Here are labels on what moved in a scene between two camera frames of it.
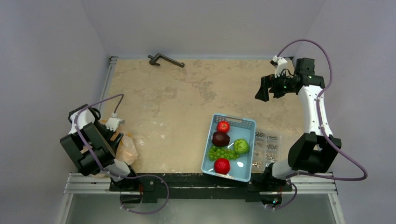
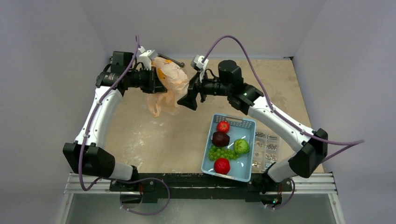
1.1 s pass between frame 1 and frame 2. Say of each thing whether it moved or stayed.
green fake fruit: stayed
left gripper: moved
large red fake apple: stayed
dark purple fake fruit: stayed
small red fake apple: stayed
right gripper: moved
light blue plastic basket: stayed
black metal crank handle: stayed
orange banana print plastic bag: moved
